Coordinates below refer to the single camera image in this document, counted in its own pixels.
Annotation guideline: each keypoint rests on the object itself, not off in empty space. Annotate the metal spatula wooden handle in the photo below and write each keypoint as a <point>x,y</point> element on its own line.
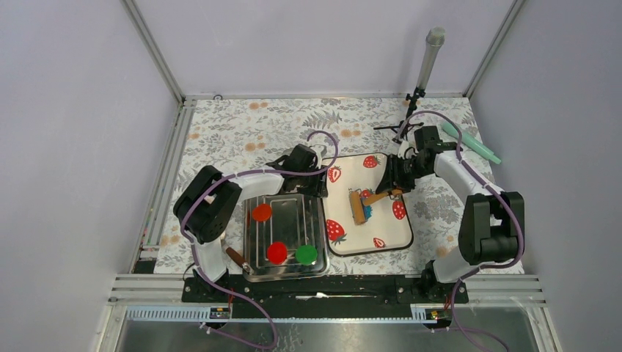
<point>234,257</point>

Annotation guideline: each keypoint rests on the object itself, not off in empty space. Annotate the green dough disc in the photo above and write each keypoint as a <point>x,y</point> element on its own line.
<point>306,254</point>

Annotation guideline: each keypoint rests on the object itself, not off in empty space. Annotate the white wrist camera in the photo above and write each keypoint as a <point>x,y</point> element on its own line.
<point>404,148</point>
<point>320,151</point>

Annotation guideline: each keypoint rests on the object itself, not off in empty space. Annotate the mint green handheld tool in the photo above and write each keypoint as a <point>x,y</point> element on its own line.
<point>471,142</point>

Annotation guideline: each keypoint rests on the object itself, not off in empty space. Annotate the silver microphone on stand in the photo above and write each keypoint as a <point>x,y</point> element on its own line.
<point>434,41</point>

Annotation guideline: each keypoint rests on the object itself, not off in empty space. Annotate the floral table mat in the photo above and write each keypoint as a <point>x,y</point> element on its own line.
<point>237,135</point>

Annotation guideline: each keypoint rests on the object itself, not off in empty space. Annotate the orange dough disc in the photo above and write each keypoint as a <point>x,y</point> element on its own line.
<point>262,212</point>

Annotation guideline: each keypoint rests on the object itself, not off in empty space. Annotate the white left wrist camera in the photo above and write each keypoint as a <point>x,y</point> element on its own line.
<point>320,151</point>

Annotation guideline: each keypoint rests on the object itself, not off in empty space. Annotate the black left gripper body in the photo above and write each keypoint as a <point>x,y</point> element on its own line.
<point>311,185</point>

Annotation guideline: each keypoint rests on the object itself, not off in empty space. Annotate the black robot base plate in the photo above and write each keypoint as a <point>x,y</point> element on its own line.
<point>337,296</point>

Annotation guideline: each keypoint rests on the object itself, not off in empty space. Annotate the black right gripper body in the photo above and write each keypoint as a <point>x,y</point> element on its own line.
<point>419,172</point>

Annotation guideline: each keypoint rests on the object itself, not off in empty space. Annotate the white strawberry print tray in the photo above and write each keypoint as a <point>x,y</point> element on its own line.
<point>388,228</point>

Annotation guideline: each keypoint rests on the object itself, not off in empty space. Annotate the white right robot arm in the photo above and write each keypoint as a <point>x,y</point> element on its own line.
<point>491,230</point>

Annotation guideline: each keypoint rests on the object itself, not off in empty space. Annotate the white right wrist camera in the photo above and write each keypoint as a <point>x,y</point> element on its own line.
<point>404,148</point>

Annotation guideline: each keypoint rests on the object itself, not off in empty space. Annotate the stainless steel baking tray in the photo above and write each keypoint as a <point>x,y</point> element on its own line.
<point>296,220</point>

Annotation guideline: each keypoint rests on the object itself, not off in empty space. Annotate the red dough disc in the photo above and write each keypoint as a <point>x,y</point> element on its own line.
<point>277,253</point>

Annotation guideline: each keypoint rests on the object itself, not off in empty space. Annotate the blue dough piece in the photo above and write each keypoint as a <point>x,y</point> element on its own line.
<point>367,210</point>

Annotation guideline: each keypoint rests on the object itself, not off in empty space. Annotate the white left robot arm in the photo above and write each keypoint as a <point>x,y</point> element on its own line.
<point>206,206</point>

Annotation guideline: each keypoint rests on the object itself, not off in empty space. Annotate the wooden double-ended dough roller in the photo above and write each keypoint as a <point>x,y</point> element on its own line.
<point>359,204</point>

